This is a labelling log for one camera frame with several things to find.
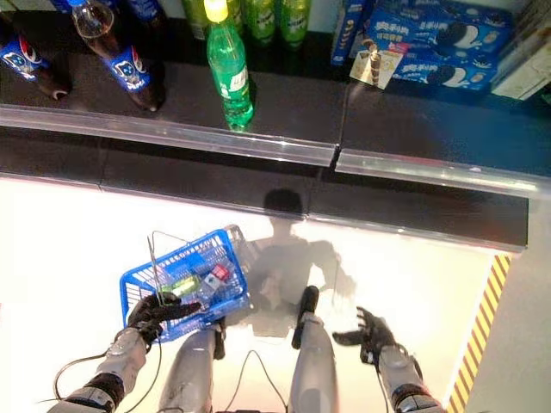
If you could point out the Pepsi bottle blue label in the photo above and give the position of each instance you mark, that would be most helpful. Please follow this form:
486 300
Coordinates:
26 56
125 64
144 6

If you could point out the silver left robot leg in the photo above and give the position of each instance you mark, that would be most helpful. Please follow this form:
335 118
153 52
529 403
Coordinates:
193 365

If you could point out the green Sprite bottle yellow cap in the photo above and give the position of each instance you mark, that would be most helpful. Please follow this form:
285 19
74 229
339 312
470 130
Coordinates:
228 86

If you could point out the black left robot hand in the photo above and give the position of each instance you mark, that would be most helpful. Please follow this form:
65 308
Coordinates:
155 312

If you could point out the beige cardboard snack box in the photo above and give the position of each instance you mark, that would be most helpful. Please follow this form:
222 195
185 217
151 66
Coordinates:
525 56

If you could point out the beige wafer roll box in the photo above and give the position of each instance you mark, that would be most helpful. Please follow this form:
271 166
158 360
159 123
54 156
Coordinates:
379 64

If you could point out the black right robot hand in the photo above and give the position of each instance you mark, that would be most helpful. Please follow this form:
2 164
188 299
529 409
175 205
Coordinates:
376 337

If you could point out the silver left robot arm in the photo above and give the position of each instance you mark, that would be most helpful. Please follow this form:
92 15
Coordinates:
125 357

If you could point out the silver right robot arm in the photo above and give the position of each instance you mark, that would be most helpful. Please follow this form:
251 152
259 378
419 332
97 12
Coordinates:
400 374

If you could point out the blue plastic shopping basket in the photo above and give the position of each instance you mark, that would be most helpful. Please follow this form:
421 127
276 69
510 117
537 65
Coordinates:
193 329

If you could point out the black store shelf unit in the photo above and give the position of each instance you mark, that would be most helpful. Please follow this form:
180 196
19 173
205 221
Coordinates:
301 107

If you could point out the green drink can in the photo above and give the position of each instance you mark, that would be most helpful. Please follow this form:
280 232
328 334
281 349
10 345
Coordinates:
187 286
260 21
196 19
295 23

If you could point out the blue Oreo cookie box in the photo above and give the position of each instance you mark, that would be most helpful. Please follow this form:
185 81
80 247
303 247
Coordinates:
430 73
413 30

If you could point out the clear water bottle red cap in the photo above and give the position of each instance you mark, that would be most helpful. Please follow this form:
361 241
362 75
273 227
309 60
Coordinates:
215 279

